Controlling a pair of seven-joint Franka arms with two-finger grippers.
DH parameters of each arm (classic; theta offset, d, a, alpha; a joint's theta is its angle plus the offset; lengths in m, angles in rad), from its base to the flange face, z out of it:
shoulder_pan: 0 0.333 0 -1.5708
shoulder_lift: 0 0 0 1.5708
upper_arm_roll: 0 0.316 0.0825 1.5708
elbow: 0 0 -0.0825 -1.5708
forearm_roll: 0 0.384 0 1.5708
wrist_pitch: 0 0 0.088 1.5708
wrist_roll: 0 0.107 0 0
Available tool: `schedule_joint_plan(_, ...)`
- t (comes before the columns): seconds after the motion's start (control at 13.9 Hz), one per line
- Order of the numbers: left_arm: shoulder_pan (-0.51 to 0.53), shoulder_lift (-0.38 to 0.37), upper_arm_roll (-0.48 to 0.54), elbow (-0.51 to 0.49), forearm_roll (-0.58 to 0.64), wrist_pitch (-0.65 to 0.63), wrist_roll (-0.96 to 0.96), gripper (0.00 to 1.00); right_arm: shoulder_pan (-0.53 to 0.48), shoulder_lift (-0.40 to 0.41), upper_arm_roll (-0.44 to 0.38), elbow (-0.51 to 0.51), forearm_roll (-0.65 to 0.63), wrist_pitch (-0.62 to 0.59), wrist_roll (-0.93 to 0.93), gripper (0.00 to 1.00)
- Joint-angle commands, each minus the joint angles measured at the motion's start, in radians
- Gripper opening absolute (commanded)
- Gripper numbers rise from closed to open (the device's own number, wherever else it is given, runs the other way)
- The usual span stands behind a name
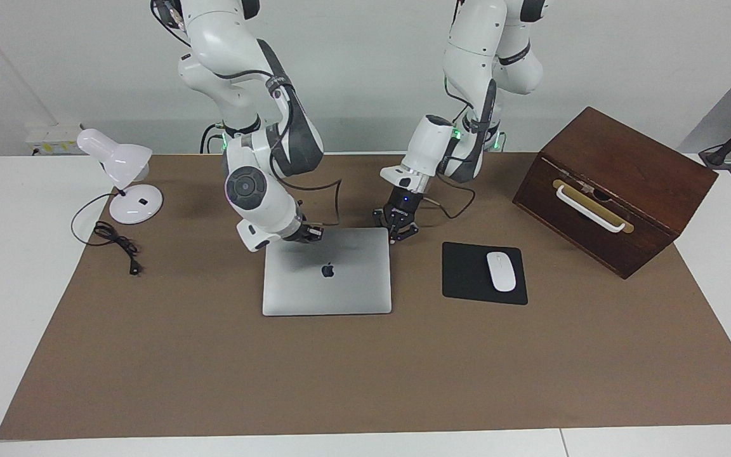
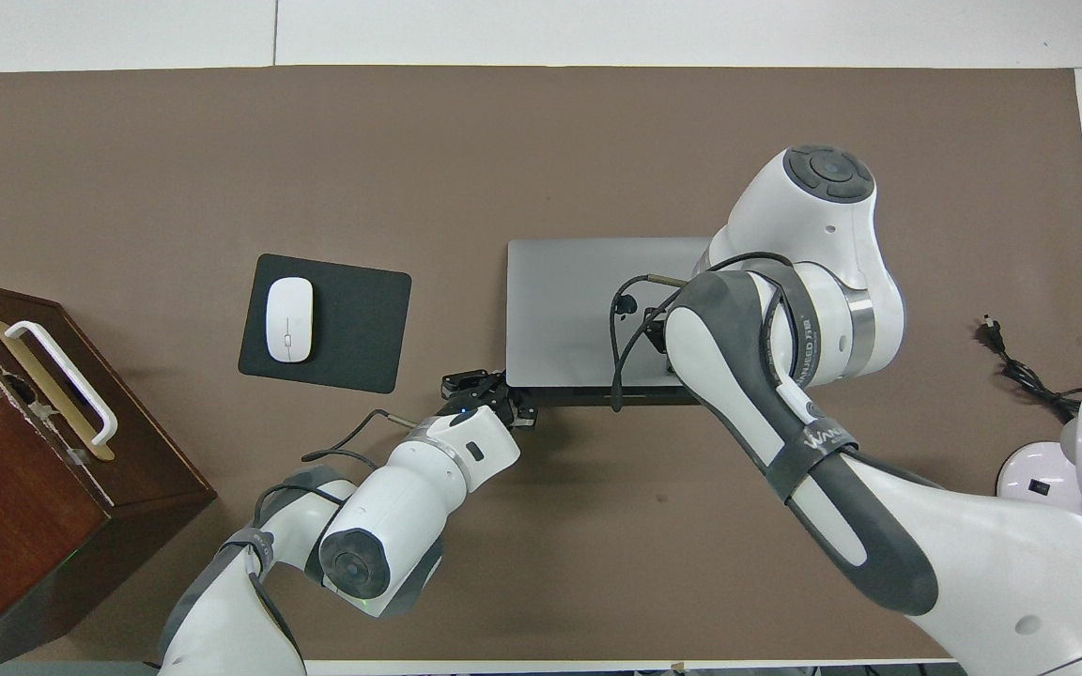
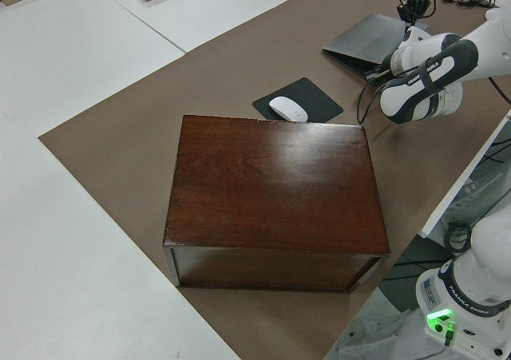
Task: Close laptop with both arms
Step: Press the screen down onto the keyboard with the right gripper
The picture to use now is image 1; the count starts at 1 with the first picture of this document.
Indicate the dark brown wooden box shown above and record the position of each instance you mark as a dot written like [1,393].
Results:
[632,165]

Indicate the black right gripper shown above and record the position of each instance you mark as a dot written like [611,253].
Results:
[297,231]

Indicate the white desk lamp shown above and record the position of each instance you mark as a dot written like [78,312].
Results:
[121,158]

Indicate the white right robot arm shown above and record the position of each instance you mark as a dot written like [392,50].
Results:
[257,190]

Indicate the grey aluminium laptop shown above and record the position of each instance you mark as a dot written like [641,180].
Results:
[327,285]

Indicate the black mouse pad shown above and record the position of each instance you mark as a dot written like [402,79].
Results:
[464,273]

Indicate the white wall power strip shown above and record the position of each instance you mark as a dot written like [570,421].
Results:
[54,139]

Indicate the white computer mouse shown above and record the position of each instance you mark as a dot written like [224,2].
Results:
[501,271]

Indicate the brass plate on box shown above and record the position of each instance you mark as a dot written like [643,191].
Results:
[596,204]

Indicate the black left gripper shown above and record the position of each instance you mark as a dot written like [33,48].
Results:
[405,203]

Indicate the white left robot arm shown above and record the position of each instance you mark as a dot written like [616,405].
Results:
[473,51]

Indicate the brown table mat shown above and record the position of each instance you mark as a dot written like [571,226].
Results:
[403,381]

